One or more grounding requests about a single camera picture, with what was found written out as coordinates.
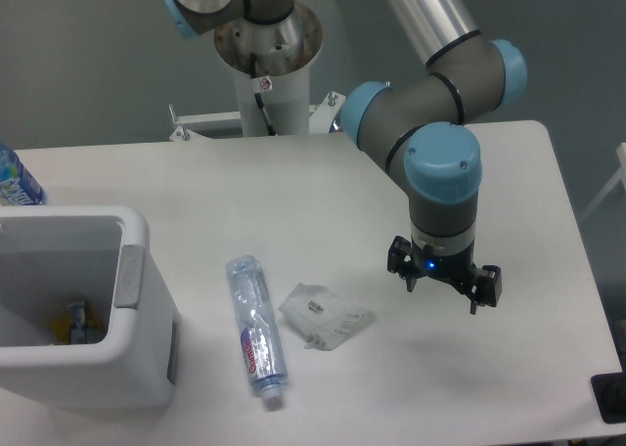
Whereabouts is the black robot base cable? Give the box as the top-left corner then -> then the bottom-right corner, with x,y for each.
247,52 -> 278,138

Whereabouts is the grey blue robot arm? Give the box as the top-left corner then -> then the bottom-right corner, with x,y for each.
163,0 -> 527,307

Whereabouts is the crushed clear plastic bottle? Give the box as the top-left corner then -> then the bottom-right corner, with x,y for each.
225,255 -> 288,411

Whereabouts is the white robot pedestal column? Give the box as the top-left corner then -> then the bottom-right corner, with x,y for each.
214,2 -> 323,137

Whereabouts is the clear plastic wrapper bag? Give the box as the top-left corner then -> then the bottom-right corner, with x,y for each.
279,283 -> 370,351

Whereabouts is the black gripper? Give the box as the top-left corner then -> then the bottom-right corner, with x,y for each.
386,236 -> 502,315

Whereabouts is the white plastic trash can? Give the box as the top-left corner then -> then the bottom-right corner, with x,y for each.
1,206 -> 180,409

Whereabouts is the white furniture leg at right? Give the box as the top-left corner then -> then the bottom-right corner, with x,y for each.
579,143 -> 625,223

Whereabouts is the blue labelled water bottle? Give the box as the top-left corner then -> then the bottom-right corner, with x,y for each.
1,144 -> 44,206

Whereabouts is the yellow blue trash in can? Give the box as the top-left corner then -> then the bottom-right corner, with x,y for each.
51,299 -> 107,345

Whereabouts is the black clamp at table corner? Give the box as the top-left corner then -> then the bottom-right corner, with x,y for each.
591,372 -> 625,424

